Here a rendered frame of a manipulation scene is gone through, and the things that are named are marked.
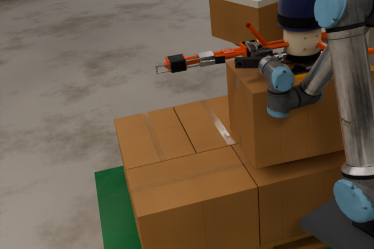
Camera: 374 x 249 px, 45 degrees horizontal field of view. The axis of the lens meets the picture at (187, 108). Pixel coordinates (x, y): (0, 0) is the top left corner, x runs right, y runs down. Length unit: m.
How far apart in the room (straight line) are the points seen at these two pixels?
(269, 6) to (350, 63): 2.14
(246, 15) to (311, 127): 1.58
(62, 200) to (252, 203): 1.50
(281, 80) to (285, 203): 0.81
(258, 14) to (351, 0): 2.08
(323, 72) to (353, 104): 0.35
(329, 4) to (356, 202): 0.61
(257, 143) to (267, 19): 1.61
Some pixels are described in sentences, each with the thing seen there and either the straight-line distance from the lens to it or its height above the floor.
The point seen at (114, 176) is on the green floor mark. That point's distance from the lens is 3.38.
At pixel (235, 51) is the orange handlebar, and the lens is 2.04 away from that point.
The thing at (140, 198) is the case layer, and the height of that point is 0.54.
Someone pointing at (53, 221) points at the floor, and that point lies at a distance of 3.15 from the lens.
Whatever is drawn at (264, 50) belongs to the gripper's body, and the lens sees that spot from 2.00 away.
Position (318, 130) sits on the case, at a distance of 2.20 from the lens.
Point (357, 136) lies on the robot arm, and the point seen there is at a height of 1.16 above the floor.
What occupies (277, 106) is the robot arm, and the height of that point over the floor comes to 1.06.
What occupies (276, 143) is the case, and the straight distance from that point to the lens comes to 2.14.
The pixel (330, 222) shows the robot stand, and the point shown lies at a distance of 1.77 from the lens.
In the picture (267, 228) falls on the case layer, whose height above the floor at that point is 0.26.
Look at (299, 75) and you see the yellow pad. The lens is 2.08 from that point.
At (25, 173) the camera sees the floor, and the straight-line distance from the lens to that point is 3.71.
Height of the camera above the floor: 1.94
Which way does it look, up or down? 28 degrees down
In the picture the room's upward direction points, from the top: 7 degrees counter-clockwise
